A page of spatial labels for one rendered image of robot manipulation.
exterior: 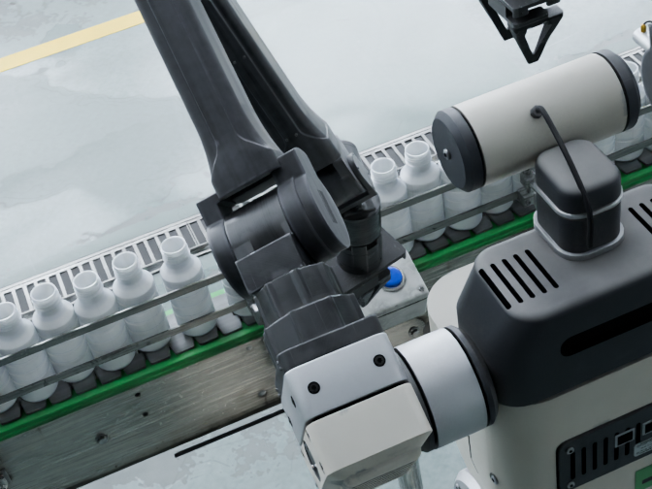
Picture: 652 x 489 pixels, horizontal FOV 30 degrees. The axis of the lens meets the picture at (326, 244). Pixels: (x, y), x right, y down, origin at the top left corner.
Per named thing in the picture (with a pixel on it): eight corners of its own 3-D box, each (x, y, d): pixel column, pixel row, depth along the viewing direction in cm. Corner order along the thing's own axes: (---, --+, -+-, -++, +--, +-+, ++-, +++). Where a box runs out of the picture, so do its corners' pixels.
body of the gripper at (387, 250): (311, 270, 152) (308, 233, 146) (374, 229, 155) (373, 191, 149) (343, 303, 148) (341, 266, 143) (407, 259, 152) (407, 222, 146)
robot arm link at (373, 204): (338, 219, 139) (386, 209, 140) (323, 177, 144) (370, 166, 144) (341, 256, 145) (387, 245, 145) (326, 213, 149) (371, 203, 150)
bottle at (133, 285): (180, 338, 181) (153, 258, 170) (147, 361, 179) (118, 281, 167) (157, 318, 185) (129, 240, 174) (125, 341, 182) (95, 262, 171)
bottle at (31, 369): (57, 368, 180) (21, 290, 169) (61, 397, 176) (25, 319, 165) (17, 380, 180) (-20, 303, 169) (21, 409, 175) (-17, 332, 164)
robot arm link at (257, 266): (255, 310, 101) (311, 281, 100) (210, 205, 104) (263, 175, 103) (293, 322, 110) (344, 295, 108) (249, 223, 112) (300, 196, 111)
